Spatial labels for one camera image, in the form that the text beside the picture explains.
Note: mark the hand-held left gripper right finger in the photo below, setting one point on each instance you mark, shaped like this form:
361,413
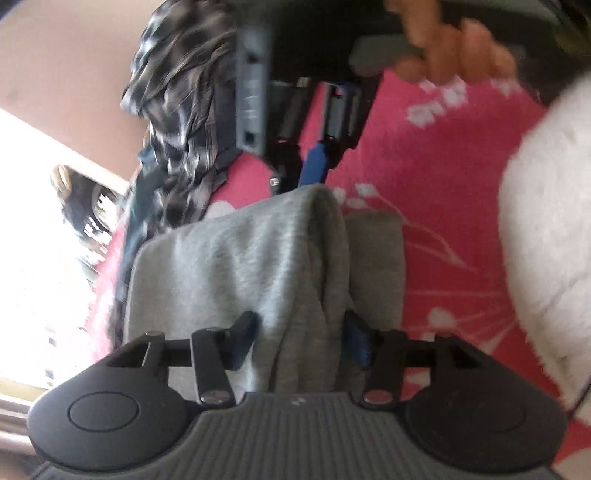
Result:
356,339

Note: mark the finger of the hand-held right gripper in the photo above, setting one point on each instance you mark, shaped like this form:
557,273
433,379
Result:
279,173
316,161

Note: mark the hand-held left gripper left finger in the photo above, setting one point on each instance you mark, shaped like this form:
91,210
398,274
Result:
242,339

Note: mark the grey sweatpants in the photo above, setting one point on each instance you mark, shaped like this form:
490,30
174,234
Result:
221,267

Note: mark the person's right forearm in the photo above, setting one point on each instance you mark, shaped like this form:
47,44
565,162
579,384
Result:
549,230

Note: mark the person's right hand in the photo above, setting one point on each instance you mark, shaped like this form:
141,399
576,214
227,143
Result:
452,50

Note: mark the black white plaid shirt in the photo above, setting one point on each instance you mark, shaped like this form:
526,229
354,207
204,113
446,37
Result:
184,115

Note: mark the pink floral blanket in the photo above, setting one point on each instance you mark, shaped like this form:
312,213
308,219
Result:
438,184

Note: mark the blue jeans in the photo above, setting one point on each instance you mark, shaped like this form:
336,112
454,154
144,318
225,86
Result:
138,217

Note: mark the wheelchair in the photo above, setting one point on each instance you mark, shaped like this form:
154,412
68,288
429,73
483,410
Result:
87,203

